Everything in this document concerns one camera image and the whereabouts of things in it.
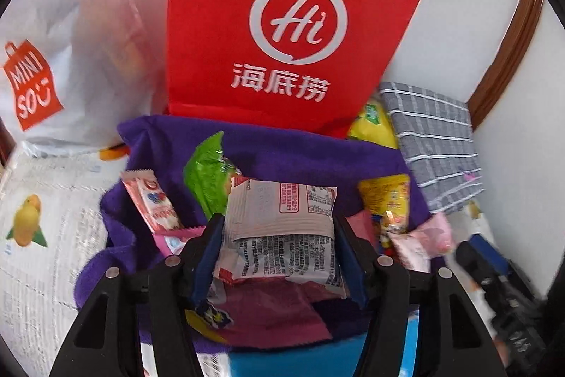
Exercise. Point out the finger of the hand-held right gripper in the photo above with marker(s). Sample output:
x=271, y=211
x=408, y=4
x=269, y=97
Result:
x=485, y=249

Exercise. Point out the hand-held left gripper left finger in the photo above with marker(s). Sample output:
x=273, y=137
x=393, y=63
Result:
x=207, y=266

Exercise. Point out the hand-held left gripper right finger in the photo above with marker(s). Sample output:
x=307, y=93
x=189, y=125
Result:
x=355, y=271

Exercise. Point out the pink peach snack packet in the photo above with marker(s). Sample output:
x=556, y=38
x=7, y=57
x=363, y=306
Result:
x=419, y=240

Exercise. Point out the yellow triangular snack packet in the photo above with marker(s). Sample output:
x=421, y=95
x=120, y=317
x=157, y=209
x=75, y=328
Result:
x=386, y=196

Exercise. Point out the magenta snack packet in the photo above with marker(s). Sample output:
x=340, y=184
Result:
x=273, y=315

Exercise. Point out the white snack packet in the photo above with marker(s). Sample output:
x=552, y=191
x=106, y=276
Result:
x=282, y=227

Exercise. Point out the pink red striped snack packet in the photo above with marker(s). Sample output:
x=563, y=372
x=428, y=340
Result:
x=150, y=200

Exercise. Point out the green snack packet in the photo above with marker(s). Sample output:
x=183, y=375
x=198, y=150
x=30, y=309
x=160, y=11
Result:
x=205, y=174

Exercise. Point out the pink zigzag edge snack packet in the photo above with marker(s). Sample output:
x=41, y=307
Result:
x=174, y=242

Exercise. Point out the yellow blue cartoon snack packet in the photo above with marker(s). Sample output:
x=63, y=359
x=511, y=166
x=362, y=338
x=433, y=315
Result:
x=212, y=315

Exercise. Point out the blue tissue pack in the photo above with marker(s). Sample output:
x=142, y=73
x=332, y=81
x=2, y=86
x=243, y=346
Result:
x=300, y=359

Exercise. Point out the grey checked folded cloth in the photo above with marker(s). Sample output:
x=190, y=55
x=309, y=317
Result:
x=437, y=138

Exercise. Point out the purple towel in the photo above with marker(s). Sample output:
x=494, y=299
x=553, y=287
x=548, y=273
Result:
x=282, y=156

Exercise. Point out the yellow chips bag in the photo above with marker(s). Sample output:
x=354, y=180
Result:
x=370, y=129

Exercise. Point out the fruit print tablecloth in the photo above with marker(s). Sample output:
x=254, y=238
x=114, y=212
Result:
x=53, y=271

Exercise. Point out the white plastic shopping bag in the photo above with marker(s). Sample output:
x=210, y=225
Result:
x=88, y=50

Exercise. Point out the brown wooden door frame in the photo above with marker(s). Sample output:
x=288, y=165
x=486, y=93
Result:
x=507, y=59

